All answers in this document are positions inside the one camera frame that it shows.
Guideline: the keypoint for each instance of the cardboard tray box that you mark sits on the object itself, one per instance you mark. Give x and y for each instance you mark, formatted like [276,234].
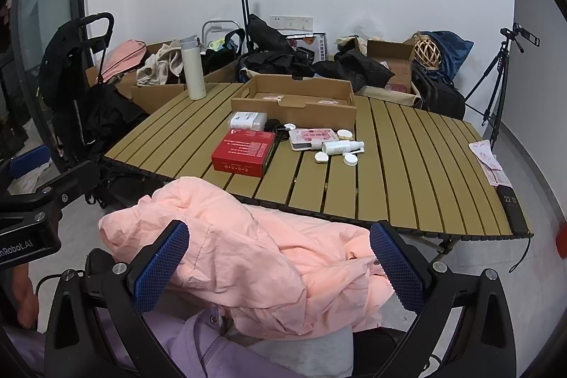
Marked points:
[292,110]

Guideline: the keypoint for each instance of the cream round jar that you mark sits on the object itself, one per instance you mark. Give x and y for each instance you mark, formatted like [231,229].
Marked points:
[344,135]

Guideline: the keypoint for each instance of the white rectangular box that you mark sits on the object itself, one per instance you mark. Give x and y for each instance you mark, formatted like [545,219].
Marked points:
[246,121]

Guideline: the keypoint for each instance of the pink printed packet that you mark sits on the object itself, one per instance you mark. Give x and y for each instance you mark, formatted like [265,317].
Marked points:
[312,136]

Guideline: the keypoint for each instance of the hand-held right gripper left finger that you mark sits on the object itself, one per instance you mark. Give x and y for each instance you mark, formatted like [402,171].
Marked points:
[161,267]

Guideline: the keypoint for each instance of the red box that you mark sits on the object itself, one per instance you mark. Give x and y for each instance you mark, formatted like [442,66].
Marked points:
[241,150]

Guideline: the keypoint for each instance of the black backpack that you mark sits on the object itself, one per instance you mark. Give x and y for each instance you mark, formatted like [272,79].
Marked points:
[438,97]

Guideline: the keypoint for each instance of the white thermos bottle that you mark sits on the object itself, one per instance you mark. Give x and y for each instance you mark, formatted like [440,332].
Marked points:
[193,70]

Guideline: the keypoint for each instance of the beige cloth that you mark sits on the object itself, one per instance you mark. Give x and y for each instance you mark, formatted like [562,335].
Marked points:
[155,66]

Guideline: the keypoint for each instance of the black cloth bag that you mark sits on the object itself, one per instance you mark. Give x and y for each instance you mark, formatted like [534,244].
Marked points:
[354,68]

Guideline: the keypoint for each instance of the open cardboard box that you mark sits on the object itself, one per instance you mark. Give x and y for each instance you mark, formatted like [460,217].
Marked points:
[390,50]

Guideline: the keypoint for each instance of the white wall socket strip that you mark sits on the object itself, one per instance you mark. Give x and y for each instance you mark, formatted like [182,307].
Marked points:
[292,22]

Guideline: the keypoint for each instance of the black jacket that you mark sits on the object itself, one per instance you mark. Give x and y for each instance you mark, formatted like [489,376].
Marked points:
[265,37]

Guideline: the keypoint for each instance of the red object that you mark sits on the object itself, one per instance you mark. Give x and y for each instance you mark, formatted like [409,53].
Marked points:
[561,240]

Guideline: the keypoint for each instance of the large cardboard box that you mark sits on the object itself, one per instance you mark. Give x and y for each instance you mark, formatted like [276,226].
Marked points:
[155,94]

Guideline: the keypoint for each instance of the black camera tripod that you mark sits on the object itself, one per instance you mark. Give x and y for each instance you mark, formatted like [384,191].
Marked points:
[498,68]

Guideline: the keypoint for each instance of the grey cloth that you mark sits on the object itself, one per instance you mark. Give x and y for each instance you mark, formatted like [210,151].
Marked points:
[310,353]

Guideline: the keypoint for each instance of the black stroller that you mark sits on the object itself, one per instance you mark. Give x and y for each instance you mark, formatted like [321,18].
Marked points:
[75,72]

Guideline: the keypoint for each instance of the white spray bottle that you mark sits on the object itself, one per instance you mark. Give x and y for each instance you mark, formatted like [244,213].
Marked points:
[341,147]

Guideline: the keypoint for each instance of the white printed carton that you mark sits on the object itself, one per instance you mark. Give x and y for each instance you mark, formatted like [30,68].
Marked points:
[312,46]

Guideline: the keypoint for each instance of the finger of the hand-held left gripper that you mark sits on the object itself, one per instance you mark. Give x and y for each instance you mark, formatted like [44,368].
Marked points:
[29,162]
[66,185]

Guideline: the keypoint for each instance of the black smartphone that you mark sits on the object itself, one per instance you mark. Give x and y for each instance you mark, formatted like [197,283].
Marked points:
[511,207]

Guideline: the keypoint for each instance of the pink jacket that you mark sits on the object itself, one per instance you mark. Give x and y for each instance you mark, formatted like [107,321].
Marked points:
[248,254]

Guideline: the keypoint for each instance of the pink bag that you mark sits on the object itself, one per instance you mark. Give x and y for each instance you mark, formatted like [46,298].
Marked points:
[126,54]

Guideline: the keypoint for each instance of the lavender garment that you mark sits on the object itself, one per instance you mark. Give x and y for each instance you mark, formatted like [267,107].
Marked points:
[199,349]

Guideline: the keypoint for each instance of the person's left forearm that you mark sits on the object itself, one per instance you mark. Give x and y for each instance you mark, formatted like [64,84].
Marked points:
[22,294]

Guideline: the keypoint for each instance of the woven wicker ball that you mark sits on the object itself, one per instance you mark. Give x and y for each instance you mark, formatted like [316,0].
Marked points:
[426,50]

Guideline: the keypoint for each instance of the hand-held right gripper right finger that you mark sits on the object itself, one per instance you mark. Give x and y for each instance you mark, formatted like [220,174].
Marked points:
[396,267]

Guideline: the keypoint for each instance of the white metal frame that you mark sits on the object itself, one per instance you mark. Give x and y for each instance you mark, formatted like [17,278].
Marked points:
[217,23]

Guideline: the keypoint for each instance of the white round lid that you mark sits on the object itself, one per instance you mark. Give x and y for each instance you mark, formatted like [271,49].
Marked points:
[351,159]

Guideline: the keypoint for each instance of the black hair scrunchie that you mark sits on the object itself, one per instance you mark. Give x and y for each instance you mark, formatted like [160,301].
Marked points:
[274,126]

